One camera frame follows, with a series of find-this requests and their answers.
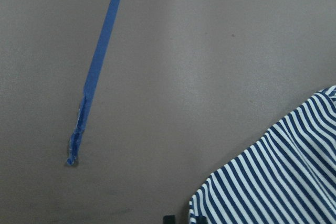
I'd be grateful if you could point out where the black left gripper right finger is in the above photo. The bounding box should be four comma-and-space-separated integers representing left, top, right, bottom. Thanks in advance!
196, 216, 207, 224

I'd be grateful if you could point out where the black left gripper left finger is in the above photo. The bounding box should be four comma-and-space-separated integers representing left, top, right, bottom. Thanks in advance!
163, 215, 175, 224

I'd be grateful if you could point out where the striped polo shirt white collar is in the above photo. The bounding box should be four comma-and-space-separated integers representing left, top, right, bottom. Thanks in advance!
188, 87, 335, 223

